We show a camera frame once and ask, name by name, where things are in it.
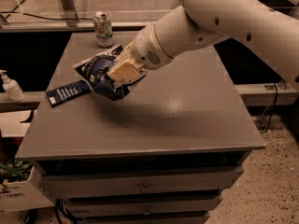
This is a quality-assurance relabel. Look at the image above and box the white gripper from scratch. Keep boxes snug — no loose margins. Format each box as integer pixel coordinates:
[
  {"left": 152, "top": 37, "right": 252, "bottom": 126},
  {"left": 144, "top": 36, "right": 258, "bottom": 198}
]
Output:
[{"left": 107, "top": 23, "right": 173, "bottom": 82}]

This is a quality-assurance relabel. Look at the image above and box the blue kettle chip bag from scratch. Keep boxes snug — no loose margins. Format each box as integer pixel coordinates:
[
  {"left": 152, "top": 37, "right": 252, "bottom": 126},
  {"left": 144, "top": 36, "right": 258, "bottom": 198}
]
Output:
[{"left": 73, "top": 44, "right": 148, "bottom": 102}]

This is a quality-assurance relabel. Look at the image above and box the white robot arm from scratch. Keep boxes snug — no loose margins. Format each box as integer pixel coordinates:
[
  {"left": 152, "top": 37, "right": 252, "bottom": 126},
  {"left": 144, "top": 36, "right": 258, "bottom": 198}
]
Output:
[{"left": 107, "top": 0, "right": 299, "bottom": 89}]

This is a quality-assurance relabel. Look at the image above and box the blue rxbar blueberry bar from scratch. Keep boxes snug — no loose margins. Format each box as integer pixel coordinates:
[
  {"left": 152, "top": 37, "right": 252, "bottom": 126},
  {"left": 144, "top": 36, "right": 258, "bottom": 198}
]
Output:
[{"left": 46, "top": 80, "right": 91, "bottom": 107}]

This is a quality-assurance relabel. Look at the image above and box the white green soda can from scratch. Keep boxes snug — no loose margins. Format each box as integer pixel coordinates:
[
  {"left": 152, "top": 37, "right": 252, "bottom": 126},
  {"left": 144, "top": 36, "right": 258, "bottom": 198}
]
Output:
[{"left": 93, "top": 11, "right": 114, "bottom": 48}]

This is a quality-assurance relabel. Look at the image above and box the grey drawer cabinet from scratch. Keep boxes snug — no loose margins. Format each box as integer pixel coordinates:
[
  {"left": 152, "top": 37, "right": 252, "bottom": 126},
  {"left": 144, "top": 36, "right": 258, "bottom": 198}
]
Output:
[{"left": 15, "top": 28, "right": 266, "bottom": 224}]

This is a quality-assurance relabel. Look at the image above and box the white pump lotion bottle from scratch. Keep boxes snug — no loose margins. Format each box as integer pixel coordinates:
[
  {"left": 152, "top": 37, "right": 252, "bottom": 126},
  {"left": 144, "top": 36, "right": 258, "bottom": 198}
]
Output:
[{"left": 0, "top": 70, "right": 25, "bottom": 102}]

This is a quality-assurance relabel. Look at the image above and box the white cardboard box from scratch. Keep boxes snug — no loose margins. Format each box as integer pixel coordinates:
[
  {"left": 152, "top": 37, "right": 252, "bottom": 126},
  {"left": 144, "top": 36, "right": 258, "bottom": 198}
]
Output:
[{"left": 0, "top": 168, "right": 54, "bottom": 213}]

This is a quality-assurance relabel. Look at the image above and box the metal window frame rail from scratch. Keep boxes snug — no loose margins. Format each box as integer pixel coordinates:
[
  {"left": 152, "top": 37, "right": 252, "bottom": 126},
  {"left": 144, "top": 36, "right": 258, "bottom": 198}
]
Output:
[{"left": 0, "top": 18, "right": 150, "bottom": 33}]

